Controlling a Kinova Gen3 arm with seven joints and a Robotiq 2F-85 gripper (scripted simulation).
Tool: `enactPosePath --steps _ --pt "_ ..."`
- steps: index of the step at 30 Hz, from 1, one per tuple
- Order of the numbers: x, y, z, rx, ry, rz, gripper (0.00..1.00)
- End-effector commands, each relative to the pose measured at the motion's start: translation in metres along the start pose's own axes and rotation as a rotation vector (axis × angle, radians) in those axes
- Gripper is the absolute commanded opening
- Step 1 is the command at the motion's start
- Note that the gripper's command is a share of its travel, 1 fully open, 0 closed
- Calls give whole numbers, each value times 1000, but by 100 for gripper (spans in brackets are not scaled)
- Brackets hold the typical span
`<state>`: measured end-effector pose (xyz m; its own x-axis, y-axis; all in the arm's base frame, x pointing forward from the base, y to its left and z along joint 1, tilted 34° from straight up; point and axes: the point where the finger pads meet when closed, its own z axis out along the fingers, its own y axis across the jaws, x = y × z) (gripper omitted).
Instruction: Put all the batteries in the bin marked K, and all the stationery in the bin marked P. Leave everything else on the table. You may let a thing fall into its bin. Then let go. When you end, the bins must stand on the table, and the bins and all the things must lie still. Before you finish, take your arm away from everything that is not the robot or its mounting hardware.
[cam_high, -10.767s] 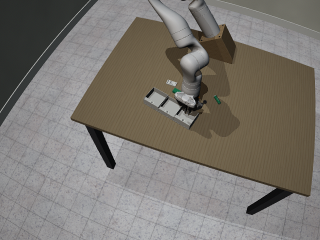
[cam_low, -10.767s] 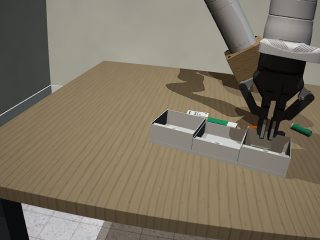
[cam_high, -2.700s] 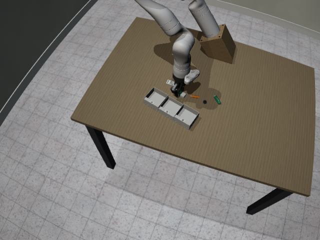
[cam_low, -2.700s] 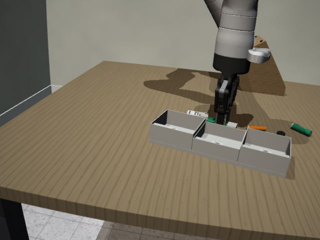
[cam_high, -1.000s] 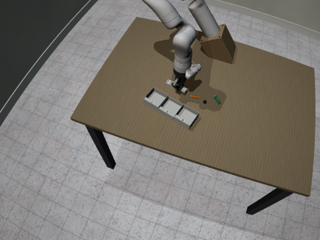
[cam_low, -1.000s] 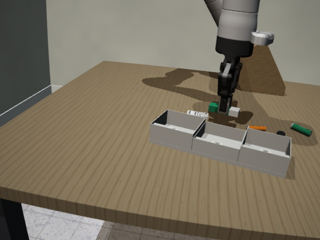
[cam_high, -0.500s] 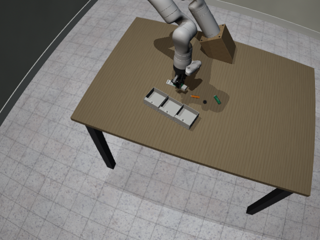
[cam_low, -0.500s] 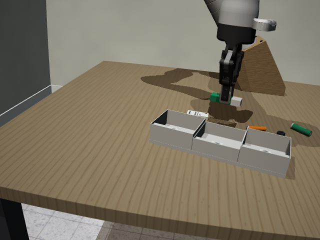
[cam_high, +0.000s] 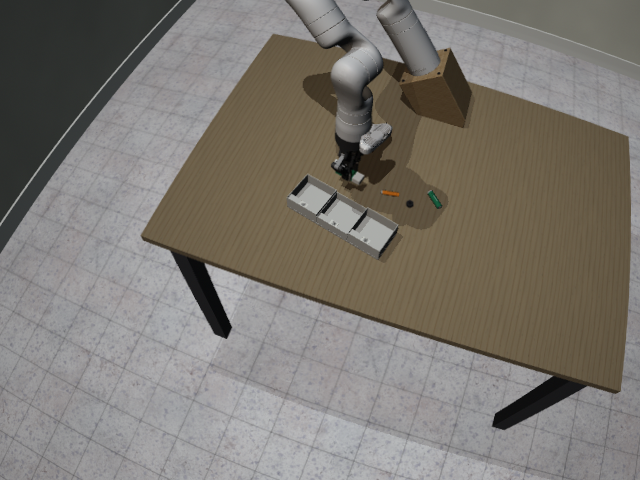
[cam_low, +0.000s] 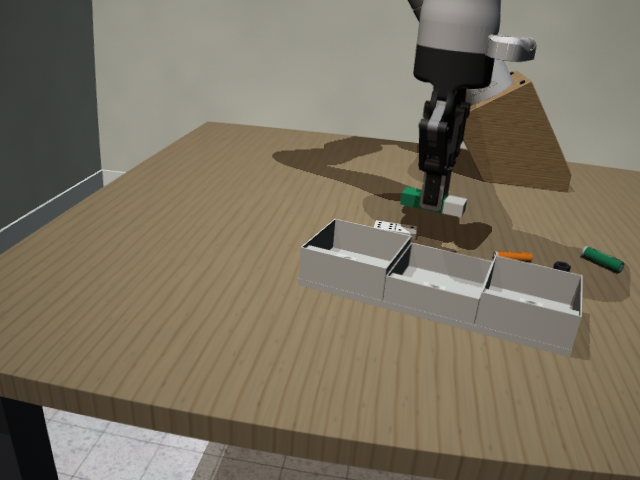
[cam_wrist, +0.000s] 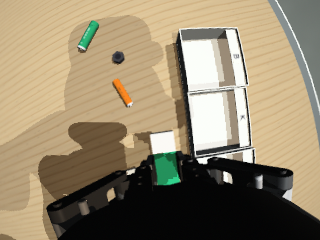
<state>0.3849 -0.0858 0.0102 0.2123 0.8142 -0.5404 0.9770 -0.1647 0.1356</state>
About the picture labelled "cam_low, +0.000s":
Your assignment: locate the green battery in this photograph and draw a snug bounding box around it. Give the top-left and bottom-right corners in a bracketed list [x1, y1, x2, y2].
[581, 246, 624, 273]

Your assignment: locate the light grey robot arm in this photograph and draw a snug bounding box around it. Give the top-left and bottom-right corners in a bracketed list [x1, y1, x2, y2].
[408, 0, 537, 106]

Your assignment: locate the white domino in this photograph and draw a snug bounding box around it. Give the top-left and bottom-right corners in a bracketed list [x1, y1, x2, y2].
[374, 220, 417, 240]

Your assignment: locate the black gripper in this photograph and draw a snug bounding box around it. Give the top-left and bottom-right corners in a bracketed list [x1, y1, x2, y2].
[413, 44, 495, 211]

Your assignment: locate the grey three-compartment bin rack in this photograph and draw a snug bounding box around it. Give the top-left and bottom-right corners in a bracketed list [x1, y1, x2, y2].
[298, 219, 583, 357]

